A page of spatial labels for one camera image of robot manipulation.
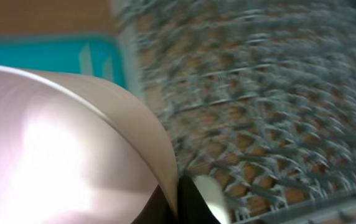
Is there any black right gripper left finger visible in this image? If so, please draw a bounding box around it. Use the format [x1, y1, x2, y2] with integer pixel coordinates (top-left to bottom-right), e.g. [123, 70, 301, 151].
[132, 185, 174, 224]

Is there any grey plastic dishwasher rack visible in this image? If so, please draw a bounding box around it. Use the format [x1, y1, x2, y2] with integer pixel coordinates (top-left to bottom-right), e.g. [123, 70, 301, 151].
[111, 0, 356, 223]

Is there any white ceramic cup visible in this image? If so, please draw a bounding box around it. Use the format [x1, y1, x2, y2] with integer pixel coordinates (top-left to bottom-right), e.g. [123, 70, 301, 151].
[194, 175, 231, 224]

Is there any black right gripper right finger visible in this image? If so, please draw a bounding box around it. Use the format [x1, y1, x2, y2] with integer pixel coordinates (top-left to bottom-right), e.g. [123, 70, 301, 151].
[177, 175, 220, 224]

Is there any wooden chopstick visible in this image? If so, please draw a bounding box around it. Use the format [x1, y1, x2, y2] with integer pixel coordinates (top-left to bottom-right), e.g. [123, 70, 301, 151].
[78, 44, 94, 76]
[102, 57, 114, 82]

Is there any teal plastic tray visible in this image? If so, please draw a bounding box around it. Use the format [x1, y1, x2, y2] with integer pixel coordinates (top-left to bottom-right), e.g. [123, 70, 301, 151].
[0, 34, 126, 88]

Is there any pink shallow bowl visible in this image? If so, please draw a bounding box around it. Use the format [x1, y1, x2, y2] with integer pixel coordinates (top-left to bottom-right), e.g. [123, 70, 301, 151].
[0, 66, 178, 223]

